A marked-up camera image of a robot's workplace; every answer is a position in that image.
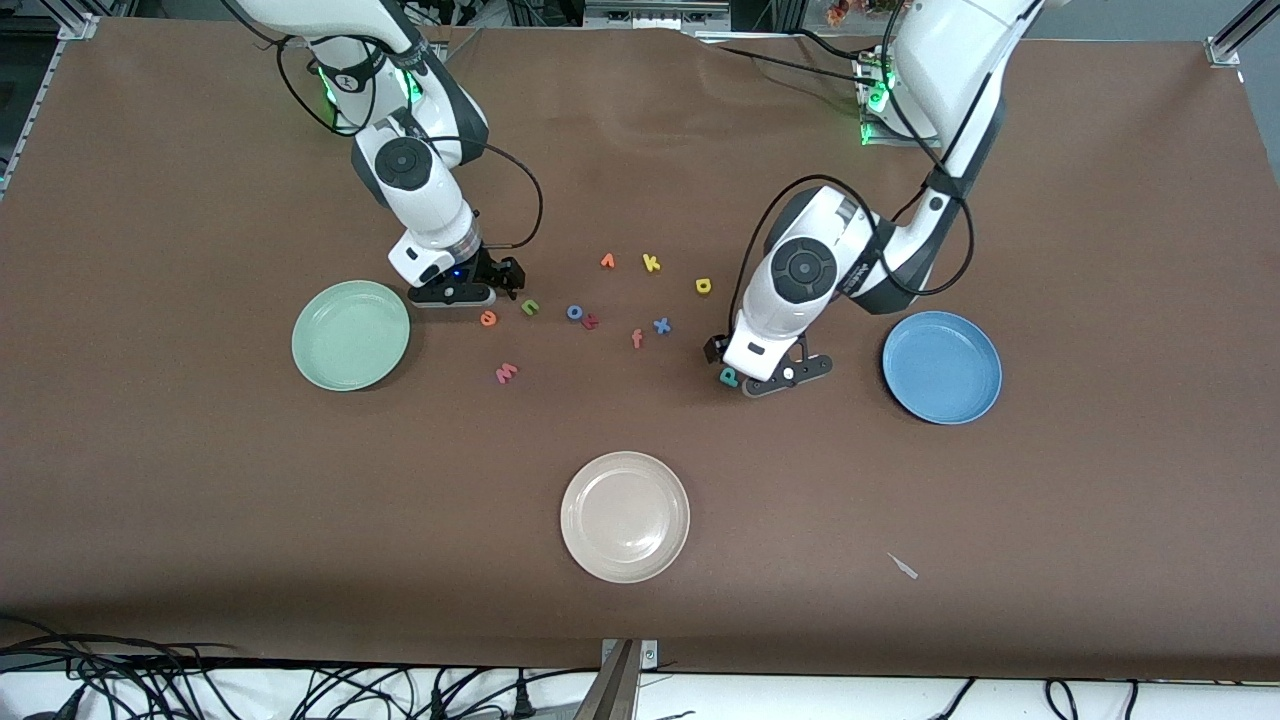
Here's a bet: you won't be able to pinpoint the pale green plate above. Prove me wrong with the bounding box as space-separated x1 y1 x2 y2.
291 280 412 392

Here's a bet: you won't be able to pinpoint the brown table cover sheet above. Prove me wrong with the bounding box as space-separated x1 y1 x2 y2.
0 18 1280 683

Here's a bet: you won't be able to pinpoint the beige plate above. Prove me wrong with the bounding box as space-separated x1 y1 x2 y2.
560 451 692 585

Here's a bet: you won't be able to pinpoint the blue plate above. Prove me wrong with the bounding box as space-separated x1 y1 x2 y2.
881 310 1003 426

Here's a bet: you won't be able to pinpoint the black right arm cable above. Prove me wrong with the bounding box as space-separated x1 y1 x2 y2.
275 35 546 251

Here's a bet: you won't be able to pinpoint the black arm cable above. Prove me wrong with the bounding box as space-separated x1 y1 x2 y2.
733 10 977 326
275 35 546 251

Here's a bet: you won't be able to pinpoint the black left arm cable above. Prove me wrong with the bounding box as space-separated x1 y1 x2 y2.
733 10 977 326

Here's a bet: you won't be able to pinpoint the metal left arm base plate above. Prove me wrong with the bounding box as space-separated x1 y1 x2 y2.
858 58 943 149

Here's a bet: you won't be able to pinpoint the grey metal frame block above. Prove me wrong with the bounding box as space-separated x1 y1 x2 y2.
583 0 733 31

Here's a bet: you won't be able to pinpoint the thin black table cable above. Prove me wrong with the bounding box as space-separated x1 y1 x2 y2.
714 44 883 89
793 28 873 66

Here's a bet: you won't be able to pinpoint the metal table clamp bracket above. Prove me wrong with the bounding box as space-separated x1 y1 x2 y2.
573 638 660 720

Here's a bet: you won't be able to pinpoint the aluminium frame profile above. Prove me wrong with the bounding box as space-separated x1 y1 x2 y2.
1205 0 1280 69
0 0 106 201

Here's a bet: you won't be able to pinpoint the tangled black floor cables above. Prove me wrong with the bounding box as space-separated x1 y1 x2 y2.
0 615 601 720

